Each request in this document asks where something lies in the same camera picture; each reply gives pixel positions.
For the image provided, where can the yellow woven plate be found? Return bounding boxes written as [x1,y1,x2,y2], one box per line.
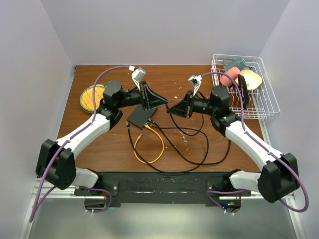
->
[79,84,106,114]

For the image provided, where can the grey-green mug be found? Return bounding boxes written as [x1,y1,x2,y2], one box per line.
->
[223,57,247,73]

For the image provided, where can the cream bowl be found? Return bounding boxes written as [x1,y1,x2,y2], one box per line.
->
[240,69,263,91]

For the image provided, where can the white wire dish rack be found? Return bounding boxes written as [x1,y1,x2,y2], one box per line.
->
[211,53,281,120]

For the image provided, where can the pink cup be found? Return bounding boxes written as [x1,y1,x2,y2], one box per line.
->
[220,67,241,87]

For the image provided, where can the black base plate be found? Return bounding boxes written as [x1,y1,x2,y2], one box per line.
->
[74,171,250,208]

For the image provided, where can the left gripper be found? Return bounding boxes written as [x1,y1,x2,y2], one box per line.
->
[117,82,167,112]

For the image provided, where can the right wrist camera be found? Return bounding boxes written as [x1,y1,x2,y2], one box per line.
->
[188,75,202,96]

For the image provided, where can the dark brown plate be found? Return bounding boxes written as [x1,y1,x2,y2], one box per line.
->
[237,74,250,109]

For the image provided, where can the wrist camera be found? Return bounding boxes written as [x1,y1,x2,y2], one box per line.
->
[188,75,202,96]
[129,65,146,90]

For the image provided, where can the black network switch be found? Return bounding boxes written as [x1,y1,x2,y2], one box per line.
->
[127,105,158,129]

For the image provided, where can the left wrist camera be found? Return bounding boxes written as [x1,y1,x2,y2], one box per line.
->
[129,65,146,90]

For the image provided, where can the long black ethernet cable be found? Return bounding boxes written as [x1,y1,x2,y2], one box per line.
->
[126,121,210,174]

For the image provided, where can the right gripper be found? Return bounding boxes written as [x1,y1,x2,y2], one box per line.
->
[167,90,217,119]

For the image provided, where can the aluminium frame rail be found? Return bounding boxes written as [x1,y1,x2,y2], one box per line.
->
[21,172,305,239]

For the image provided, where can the yellow ethernet cable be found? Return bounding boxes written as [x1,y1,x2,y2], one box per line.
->
[134,124,165,164]

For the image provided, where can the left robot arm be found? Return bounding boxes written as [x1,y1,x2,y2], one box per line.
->
[35,80,167,195]

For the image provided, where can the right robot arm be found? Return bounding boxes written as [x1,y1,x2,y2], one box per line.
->
[167,86,300,203]

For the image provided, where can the black cable teal plugs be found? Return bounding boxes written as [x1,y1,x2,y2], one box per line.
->
[146,119,231,167]

